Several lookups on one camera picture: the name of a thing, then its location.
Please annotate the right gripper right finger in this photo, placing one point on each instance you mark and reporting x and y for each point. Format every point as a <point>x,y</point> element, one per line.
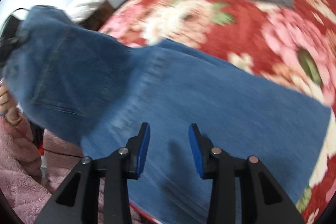
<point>263,200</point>

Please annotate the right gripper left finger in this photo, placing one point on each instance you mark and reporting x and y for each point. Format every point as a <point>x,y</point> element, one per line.
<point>76,198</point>

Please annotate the blue denim jeans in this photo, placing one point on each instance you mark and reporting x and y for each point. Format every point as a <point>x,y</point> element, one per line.
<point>94,92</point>

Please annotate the person's left hand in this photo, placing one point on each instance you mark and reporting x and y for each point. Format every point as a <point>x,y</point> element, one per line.
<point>8,104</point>

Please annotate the white puffy jacket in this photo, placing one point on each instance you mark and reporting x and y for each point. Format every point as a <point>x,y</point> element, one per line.
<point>80,10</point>

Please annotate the wooden chair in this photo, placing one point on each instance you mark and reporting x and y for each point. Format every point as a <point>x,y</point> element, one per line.
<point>99,17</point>

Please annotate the red floral bed blanket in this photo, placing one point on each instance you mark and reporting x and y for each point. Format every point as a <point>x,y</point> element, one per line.
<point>294,47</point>

